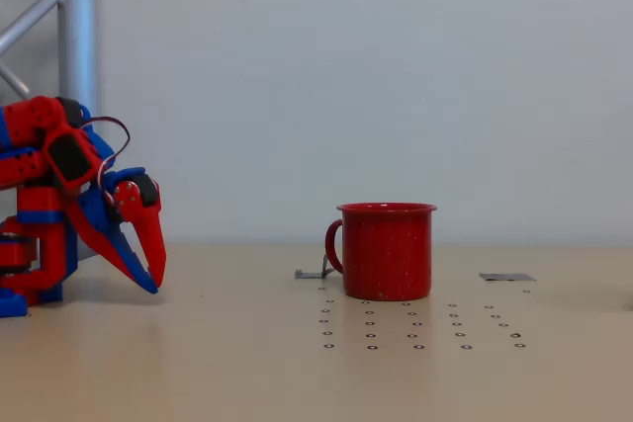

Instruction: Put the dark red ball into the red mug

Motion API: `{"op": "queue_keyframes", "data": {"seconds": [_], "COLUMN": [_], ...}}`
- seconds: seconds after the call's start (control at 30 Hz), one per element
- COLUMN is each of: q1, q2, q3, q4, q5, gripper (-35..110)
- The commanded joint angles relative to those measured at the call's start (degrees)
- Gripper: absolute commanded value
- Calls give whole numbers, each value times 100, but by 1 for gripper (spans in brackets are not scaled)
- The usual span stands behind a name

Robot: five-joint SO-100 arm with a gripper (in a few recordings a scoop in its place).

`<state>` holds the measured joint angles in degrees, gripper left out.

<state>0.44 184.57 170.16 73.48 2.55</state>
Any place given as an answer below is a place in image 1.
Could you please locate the silver metal tube frame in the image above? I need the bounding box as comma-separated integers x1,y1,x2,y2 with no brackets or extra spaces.
0,0,100,263

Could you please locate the red speckled enamel mug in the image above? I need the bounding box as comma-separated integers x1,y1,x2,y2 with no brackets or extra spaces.
324,202,438,302

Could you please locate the red white black servo cable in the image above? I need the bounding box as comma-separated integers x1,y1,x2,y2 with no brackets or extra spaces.
78,116,133,194

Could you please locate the small grey metal bracket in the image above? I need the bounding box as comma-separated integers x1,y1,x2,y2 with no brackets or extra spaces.
294,253,335,281

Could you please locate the flat grey metal plate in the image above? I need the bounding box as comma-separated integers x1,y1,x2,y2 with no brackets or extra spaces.
479,272,537,283

